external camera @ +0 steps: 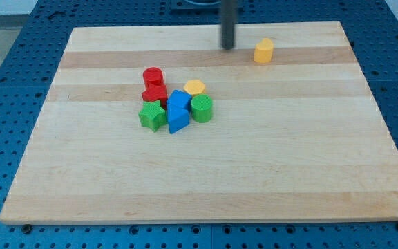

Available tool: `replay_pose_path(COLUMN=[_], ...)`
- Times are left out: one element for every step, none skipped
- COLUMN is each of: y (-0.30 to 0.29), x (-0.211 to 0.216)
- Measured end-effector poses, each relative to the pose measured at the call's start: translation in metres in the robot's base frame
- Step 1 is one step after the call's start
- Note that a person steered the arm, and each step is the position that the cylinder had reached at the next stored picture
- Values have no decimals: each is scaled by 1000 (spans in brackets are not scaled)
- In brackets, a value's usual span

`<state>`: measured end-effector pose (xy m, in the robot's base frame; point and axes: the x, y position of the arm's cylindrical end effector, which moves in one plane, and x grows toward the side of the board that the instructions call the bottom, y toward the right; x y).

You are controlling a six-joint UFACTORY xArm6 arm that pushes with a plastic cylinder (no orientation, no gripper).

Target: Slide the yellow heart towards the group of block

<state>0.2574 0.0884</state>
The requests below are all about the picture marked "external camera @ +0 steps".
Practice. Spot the blue cube block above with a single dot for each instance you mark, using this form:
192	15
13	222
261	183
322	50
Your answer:
180	99

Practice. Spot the red cylinder block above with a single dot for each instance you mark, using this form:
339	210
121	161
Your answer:
153	76

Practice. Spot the yellow heart block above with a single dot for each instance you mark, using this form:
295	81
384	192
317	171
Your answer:
263	51

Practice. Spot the wooden board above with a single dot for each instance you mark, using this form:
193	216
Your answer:
297	140

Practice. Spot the red star block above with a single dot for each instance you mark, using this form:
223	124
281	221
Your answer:
154	93

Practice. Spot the blue triangle block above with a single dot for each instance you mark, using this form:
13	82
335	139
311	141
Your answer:
177	118

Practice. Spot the yellow hexagon block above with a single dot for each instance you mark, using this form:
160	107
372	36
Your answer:
194	87

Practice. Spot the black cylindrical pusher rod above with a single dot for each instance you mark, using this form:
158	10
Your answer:
228	19

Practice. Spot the green star block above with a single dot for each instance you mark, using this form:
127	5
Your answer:
152	115

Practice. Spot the green cylinder block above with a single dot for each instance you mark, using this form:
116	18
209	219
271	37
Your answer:
201	108

